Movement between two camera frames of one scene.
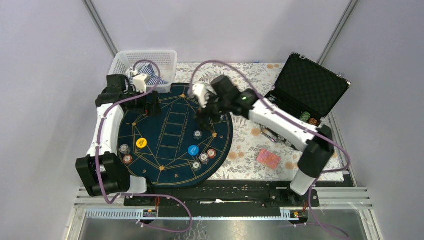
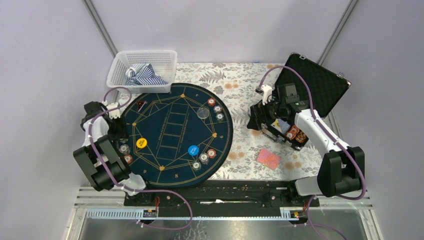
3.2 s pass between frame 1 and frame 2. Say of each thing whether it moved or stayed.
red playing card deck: stayed
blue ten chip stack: stayed
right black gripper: moved
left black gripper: moved
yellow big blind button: stayed
